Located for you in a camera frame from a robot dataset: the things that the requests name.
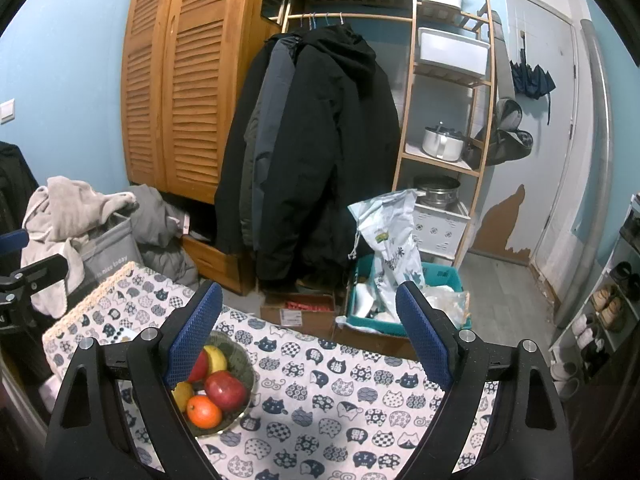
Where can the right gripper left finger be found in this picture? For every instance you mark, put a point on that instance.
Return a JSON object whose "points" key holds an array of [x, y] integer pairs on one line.
{"points": [[88, 435]]}

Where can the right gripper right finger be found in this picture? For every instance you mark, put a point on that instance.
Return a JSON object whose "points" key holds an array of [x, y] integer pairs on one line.
{"points": [[527, 436]]}

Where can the large orange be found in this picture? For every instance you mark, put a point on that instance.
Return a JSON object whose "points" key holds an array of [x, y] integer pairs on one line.
{"points": [[203, 413]]}

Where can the red apple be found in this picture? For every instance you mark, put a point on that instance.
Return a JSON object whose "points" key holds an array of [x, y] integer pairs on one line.
{"points": [[200, 368], [226, 391]]}

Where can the yellow green pear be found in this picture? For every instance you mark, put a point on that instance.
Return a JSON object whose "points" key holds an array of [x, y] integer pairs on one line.
{"points": [[216, 359]]}

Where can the grey clothes pile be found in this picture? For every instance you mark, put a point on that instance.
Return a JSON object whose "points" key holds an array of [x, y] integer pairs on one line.
{"points": [[61, 213]]}

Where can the grey laundry basket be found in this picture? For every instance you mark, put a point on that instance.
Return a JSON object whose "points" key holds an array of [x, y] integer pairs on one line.
{"points": [[109, 247]]}

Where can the yellow mango on plate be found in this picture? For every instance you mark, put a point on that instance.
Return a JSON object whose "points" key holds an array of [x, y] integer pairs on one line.
{"points": [[182, 393]]}

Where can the clear plastic bag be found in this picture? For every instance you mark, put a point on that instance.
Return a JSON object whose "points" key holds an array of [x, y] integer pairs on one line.
{"points": [[455, 304]]}

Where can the shoe rack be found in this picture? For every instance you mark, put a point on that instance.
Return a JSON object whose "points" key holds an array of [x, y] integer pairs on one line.
{"points": [[607, 316]]}

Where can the grey green patterned plate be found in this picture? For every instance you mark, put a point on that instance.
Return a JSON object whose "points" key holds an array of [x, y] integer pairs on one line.
{"points": [[239, 366]]}

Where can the teal cardboard tray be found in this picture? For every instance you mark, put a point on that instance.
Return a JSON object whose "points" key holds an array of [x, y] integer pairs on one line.
{"points": [[362, 306]]}

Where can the cat pattern tablecloth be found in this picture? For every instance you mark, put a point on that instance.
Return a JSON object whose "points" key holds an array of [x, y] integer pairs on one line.
{"points": [[318, 409]]}

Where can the white patterned storage box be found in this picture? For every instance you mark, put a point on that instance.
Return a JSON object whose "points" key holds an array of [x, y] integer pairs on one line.
{"points": [[438, 232]]}

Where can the white rice bag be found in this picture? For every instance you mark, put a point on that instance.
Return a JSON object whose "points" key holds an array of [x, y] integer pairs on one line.
{"points": [[386, 224]]}

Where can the steel pot lower shelf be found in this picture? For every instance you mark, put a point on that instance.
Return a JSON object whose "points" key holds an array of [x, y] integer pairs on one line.
{"points": [[437, 191]]}

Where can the grey hanging bag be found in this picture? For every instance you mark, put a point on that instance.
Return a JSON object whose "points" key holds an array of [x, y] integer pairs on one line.
{"points": [[507, 141]]}

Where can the wooden louvered wardrobe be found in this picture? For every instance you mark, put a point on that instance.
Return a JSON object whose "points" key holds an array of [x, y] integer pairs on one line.
{"points": [[183, 67]]}

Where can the wooden shelf rack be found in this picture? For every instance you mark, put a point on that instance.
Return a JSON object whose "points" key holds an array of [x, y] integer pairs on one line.
{"points": [[428, 94]]}

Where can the black hanging coat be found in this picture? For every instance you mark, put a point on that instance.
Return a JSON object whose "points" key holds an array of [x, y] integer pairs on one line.
{"points": [[315, 130]]}

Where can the dark blue folded umbrella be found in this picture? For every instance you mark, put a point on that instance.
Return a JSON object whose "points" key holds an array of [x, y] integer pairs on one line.
{"points": [[533, 82]]}

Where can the white storage bin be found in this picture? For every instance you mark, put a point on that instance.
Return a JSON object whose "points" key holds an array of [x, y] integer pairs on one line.
{"points": [[461, 54]]}

